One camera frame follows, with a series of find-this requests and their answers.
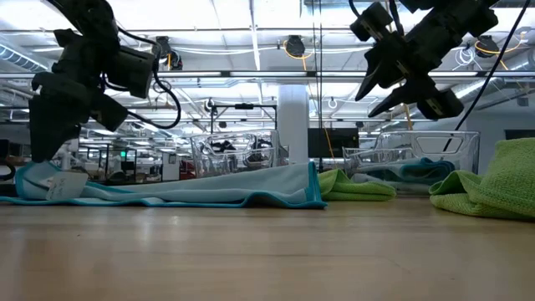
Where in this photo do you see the round black hanging device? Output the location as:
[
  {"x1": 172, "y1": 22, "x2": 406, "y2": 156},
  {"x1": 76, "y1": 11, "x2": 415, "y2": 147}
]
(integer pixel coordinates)
[
  {"x1": 283, "y1": 34, "x2": 307, "y2": 59},
  {"x1": 155, "y1": 35, "x2": 184, "y2": 71},
  {"x1": 474, "y1": 35, "x2": 501, "y2": 59}
]

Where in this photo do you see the black left wrist camera cable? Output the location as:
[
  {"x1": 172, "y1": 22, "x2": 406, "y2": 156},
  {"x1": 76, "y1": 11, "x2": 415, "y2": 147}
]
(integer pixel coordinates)
[{"x1": 99, "y1": 27, "x2": 183, "y2": 130}]

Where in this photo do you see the green microfiber towel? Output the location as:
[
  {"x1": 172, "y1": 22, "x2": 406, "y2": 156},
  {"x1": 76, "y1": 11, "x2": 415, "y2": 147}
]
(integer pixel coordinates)
[
  {"x1": 429, "y1": 137, "x2": 535, "y2": 222},
  {"x1": 318, "y1": 168, "x2": 397, "y2": 202}
]

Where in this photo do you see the yellow cable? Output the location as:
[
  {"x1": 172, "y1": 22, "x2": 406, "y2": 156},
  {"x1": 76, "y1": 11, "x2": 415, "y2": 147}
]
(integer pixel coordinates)
[{"x1": 402, "y1": 103, "x2": 415, "y2": 132}]

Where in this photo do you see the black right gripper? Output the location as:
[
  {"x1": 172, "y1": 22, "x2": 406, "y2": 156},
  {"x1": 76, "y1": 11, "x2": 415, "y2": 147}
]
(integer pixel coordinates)
[{"x1": 349, "y1": 2, "x2": 466, "y2": 121}]

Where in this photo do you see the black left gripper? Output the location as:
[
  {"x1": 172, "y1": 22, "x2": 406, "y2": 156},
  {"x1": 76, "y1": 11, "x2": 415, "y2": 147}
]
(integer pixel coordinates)
[{"x1": 28, "y1": 27, "x2": 129, "y2": 165}]

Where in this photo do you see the dark wall panel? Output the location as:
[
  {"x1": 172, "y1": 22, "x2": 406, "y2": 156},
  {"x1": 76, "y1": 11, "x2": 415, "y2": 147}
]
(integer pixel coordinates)
[{"x1": 504, "y1": 129, "x2": 535, "y2": 141}]

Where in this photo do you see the black overhead rig frame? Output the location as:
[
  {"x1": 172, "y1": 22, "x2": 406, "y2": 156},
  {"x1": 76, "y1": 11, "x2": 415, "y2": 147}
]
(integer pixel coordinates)
[{"x1": 208, "y1": 102, "x2": 279, "y2": 135}]

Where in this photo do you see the white robot figure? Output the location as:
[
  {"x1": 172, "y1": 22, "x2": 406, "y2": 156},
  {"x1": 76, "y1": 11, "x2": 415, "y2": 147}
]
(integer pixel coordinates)
[{"x1": 58, "y1": 137, "x2": 81, "y2": 168}]

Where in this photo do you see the thin yellow cord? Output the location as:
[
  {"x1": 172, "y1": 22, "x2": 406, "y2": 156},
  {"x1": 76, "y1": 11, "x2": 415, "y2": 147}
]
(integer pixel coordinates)
[{"x1": 324, "y1": 125, "x2": 336, "y2": 169}]

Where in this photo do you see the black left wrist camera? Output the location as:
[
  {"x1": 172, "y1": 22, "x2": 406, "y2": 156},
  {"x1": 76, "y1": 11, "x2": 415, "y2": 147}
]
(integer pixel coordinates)
[{"x1": 106, "y1": 44, "x2": 156, "y2": 99}]

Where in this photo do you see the clear plastic bin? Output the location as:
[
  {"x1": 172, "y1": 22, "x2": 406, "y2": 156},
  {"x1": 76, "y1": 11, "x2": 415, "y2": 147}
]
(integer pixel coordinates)
[
  {"x1": 342, "y1": 130, "x2": 481, "y2": 196},
  {"x1": 190, "y1": 128, "x2": 290, "y2": 179}
]

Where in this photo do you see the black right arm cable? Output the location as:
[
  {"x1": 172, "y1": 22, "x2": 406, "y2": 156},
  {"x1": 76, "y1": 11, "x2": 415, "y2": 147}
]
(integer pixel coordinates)
[{"x1": 442, "y1": 0, "x2": 532, "y2": 152}]

